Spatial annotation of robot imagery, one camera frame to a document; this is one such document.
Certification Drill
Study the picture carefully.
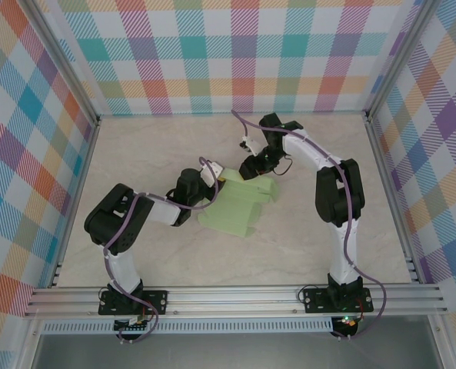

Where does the light green paper box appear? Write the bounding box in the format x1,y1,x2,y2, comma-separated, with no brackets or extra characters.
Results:
196,168,279,238

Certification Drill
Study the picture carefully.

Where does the grey metal shelf panel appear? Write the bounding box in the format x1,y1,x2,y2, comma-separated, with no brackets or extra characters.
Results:
31,333,446,369

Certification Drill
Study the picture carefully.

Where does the right gripper thin black wire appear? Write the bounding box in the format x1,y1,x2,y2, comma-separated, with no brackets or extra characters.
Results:
271,153,293,176

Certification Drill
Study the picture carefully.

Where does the thin aluminium frame bar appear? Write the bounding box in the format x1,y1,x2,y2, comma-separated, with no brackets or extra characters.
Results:
96,110,369,118

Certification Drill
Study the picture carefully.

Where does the left aluminium side rail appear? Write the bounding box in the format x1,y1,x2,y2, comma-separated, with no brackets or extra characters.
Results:
49,117,102,289

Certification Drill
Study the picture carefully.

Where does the aluminium side rail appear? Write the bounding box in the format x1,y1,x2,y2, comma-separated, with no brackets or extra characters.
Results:
49,117,102,289
364,111,423,285

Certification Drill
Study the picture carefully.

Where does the right aluminium side rail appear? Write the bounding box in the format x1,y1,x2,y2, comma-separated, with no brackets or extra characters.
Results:
364,111,423,285

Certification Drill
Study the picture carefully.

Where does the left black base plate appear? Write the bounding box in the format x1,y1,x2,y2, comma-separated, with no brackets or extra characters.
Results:
98,288,170,317

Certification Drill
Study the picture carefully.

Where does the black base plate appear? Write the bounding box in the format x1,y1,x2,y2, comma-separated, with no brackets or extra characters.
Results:
302,286,374,314
98,288,170,317

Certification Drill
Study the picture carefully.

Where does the wide aluminium frame rail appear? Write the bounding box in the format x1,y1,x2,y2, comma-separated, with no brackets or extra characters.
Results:
23,286,450,318

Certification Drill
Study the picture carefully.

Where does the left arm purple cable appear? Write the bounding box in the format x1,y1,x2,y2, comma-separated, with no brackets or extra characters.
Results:
102,155,218,345

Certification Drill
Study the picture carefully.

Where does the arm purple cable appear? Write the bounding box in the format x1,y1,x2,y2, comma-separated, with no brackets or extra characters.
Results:
102,155,218,345
230,109,388,341

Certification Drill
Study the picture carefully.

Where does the slotted grey cable duct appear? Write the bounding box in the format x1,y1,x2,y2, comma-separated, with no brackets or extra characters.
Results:
41,321,335,334

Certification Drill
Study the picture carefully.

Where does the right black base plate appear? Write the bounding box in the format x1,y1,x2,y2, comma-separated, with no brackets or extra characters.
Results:
302,286,374,314

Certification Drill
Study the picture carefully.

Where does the right aluminium frame post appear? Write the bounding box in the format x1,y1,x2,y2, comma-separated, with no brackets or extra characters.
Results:
364,0,434,120

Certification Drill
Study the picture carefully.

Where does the aluminium frame post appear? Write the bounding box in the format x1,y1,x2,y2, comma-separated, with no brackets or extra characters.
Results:
27,0,102,128
364,0,434,120

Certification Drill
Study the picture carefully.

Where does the left aluminium frame post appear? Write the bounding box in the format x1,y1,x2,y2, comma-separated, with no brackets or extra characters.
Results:
27,0,102,128

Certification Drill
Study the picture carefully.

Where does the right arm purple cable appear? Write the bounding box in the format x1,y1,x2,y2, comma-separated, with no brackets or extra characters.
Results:
230,109,388,341

